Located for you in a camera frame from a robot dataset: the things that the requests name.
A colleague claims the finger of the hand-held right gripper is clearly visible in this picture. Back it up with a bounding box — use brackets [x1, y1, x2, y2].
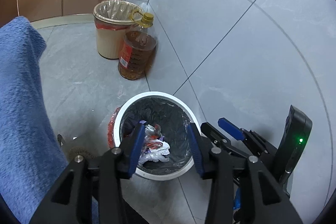
[217, 117, 277, 159]
[201, 122, 250, 159]

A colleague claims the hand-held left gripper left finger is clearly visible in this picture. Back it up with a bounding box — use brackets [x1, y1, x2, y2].
[29, 122, 146, 224]

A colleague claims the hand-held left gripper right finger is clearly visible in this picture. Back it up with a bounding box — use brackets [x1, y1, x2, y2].
[186, 122, 303, 224]

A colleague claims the white trash bin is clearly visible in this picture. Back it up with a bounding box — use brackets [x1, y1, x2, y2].
[113, 91, 201, 181]

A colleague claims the red plastic bag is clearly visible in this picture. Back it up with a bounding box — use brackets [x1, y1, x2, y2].
[107, 106, 122, 149]

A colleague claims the black bin liner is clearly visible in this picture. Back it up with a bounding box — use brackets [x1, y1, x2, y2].
[119, 97, 193, 170]

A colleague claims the cooking oil bottle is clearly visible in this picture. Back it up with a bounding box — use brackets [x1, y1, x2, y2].
[118, 9, 157, 81]

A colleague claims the beige bin with clear liner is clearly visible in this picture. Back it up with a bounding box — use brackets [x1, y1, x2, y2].
[93, 0, 145, 60]

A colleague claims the blue towel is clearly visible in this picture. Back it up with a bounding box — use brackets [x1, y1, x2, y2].
[0, 16, 99, 224]

